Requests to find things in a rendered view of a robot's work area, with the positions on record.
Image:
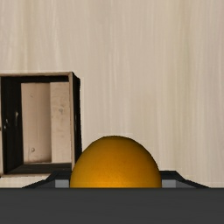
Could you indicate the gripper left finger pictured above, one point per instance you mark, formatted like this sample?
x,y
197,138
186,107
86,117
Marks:
x,y
59,180

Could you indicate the orange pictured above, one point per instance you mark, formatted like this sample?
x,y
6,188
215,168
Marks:
x,y
115,163

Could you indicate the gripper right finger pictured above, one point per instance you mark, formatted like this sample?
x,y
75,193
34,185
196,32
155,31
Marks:
x,y
170,180

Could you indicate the wooden box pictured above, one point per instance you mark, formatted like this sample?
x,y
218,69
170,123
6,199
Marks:
x,y
36,122

